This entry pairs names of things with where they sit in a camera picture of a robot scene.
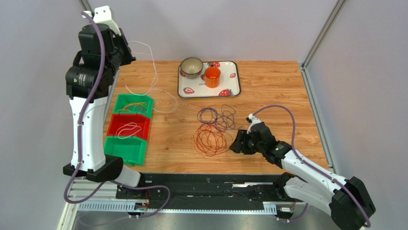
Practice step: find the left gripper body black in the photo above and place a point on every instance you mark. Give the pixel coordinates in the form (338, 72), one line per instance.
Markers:
(120, 45)

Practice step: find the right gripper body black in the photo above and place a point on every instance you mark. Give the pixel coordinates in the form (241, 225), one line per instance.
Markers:
(243, 142)

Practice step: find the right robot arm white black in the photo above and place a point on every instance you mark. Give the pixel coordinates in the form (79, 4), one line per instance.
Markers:
(346, 201)

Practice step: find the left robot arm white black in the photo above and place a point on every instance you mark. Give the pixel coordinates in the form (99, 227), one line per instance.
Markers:
(88, 82)

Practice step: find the green bin far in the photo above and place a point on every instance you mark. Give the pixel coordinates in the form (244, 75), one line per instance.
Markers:
(133, 104)

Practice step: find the green bin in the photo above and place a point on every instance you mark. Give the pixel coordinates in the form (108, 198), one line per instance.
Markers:
(133, 104)
(132, 150)

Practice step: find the strawberry pattern white tray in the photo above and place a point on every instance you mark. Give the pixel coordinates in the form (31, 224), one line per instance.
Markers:
(200, 86)

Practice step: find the beige ceramic bowl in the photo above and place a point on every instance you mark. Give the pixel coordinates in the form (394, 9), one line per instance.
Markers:
(191, 67)

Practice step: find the orange translucent cup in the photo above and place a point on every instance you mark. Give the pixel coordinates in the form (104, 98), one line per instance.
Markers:
(212, 77)

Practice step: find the red bin middle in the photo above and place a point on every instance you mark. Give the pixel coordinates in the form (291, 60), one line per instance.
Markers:
(129, 126)

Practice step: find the green bin near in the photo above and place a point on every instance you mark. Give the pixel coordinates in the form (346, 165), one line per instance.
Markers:
(132, 150)

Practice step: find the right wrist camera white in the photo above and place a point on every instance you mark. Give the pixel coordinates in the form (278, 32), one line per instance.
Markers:
(252, 120)

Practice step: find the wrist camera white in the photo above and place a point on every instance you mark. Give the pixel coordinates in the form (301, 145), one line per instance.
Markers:
(104, 15)
(252, 120)

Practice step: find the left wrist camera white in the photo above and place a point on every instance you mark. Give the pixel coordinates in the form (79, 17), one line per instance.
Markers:
(104, 15)

